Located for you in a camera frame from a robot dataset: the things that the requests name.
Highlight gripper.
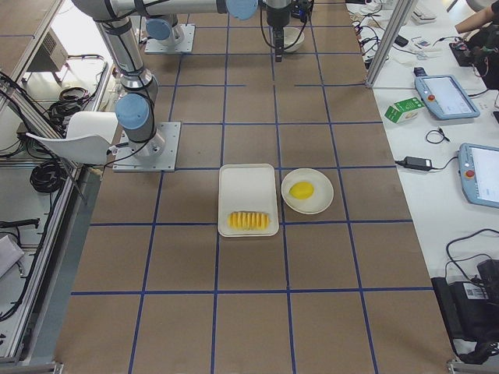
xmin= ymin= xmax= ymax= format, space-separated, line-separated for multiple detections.
xmin=266 ymin=0 xmax=292 ymax=62

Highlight black power adapter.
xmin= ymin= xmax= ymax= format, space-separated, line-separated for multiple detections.
xmin=404 ymin=157 xmax=433 ymax=171

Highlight far teach pendant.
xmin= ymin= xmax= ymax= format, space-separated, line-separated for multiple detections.
xmin=414 ymin=75 xmax=480 ymax=120

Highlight green white carton box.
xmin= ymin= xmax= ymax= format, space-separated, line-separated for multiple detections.
xmin=384 ymin=97 xmax=424 ymax=124

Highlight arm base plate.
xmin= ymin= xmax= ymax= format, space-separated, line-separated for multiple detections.
xmin=145 ymin=19 xmax=196 ymax=55
xmin=112 ymin=122 xmax=181 ymax=172

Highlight black phone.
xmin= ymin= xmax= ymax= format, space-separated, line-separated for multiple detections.
xmin=395 ymin=35 xmax=409 ymax=47

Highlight sliced orange pieces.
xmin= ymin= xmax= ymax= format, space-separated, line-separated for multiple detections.
xmin=227 ymin=211 xmax=270 ymax=231

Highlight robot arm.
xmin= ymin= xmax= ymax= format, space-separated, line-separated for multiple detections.
xmin=146 ymin=14 xmax=185 ymax=46
xmin=73 ymin=0 xmax=292 ymax=122

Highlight black device on table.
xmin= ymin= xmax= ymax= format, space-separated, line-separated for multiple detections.
xmin=431 ymin=259 xmax=498 ymax=364

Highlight yellow lemon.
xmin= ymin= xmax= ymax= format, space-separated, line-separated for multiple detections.
xmin=288 ymin=182 xmax=315 ymax=199

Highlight near teach pendant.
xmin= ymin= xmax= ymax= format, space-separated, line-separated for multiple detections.
xmin=458 ymin=143 xmax=498 ymax=208

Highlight aluminium frame post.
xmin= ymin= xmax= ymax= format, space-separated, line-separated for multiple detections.
xmin=365 ymin=0 xmax=412 ymax=88

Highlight beige ceramic bowl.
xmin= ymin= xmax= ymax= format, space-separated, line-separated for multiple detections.
xmin=284 ymin=26 xmax=305 ymax=53

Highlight small black looped cable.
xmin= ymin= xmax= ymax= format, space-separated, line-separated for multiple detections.
xmin=425 ymin=127 xmax=451 ymax=144

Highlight white rectangular tray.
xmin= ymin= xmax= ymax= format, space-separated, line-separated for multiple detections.
xmin=218 ymin=164 xmax=279 ymax=238

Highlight white shallow plate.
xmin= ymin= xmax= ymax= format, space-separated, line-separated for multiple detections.
xmin=281 ymin=168 xmax=334 ymax=214

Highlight teach pendant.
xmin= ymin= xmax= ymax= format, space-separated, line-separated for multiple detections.
xmin=414 ymin=75 xmax=480 ymax=120
xmin=458 ymin=143 xmax=498 ymax=208

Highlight person forearm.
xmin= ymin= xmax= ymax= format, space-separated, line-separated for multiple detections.
xmin=455 ymin=2 xmax=498 ymax=34

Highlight white plastic chair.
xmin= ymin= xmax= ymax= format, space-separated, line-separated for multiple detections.
xmin=27 ymin=111 xmax=118 ymax=165

